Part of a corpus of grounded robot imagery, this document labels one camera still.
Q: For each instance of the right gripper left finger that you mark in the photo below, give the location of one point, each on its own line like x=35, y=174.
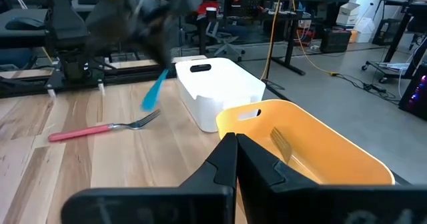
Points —
x=200, y=200

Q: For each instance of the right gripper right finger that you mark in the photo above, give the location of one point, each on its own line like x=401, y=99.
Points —
x=300, y=204

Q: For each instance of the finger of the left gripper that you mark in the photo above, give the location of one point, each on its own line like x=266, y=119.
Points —
x=165, y=47
x=146, y=47

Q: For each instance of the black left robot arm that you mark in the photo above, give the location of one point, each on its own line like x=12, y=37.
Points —
x=63, y=20

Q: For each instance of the grey office chair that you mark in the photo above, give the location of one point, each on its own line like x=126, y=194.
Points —
x=227, y=39

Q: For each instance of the orange plastic bin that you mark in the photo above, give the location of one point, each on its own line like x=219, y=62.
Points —
x=333, y=150

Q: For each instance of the white plastic bin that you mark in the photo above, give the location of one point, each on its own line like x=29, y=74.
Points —
x=217, y=94

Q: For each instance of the black panel with red logo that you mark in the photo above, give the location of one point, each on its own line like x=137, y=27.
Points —
x=247, y=4

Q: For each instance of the black computer mouse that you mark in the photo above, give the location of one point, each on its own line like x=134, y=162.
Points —
x=25, y=24

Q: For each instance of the grey desk with mouse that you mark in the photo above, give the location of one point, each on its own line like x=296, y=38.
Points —
x=20, y=37

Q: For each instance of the black desk with legs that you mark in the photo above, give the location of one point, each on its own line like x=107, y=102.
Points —
x=290, y=44

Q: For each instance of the computer tower with lights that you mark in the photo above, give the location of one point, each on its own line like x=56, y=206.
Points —
x=413, y=97

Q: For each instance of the black plastic crate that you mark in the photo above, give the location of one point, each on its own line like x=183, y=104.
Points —
x=335, y=41

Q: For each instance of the white cardboard box stack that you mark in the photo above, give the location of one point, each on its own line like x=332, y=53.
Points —
x=348, y=14

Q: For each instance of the white storage box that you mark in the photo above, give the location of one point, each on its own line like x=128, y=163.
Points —
x=364, y=29

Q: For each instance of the black equipment box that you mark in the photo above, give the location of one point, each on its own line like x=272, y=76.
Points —
x=386, y=32

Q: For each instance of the black wheeled cart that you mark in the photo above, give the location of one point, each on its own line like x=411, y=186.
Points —
x=397, y=37

